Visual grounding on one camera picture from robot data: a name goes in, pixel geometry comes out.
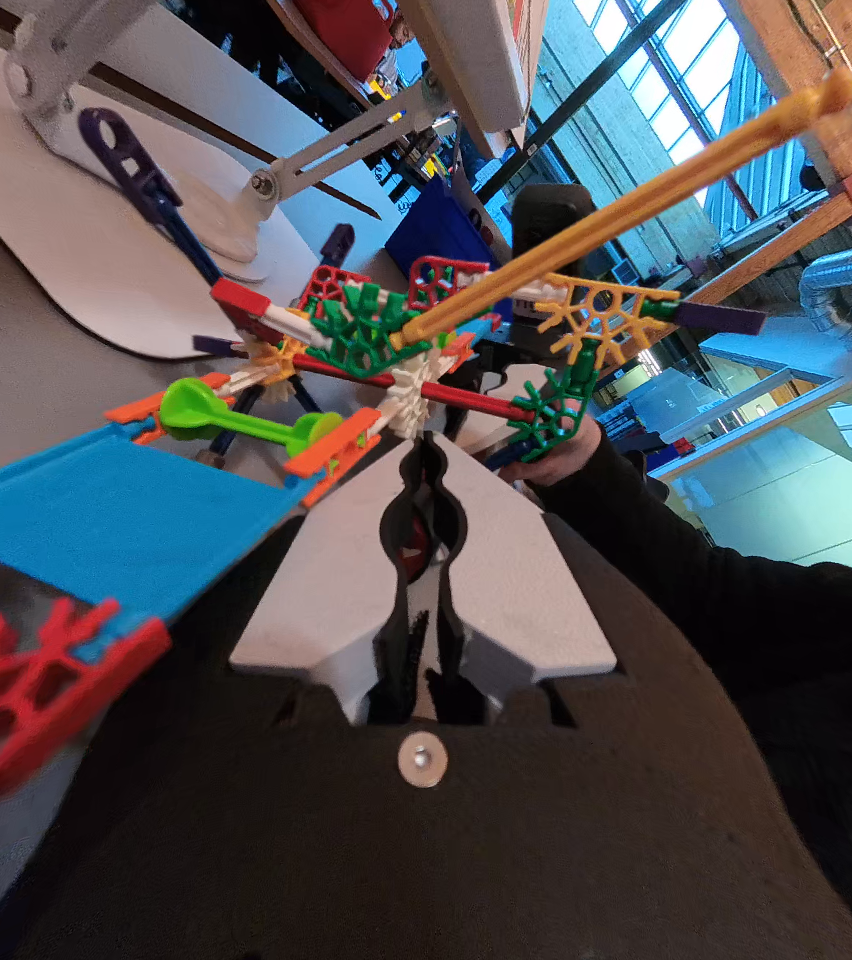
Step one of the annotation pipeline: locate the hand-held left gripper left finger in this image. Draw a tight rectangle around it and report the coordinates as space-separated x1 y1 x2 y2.
229 441 427 726

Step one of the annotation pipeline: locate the wooden beam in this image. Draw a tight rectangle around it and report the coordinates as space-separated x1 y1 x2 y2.
684 0 852 309

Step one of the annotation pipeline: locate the colourful construction toy model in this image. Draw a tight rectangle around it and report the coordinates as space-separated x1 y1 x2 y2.
0 67 852 810

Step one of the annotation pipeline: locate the person's right forearm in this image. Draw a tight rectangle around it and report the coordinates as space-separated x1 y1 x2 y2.
534 431 852 960

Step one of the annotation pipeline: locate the blue plastic bin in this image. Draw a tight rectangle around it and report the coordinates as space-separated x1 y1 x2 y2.
384 176 503 282

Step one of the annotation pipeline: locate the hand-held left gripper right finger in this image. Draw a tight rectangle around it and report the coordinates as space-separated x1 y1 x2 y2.
424 441 619 724

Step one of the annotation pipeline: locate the person's right hand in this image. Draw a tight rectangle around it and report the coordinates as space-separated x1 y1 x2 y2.
499 421 608 487

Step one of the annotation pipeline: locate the red bag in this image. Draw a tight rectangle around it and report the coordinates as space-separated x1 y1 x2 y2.
294 0 401 85

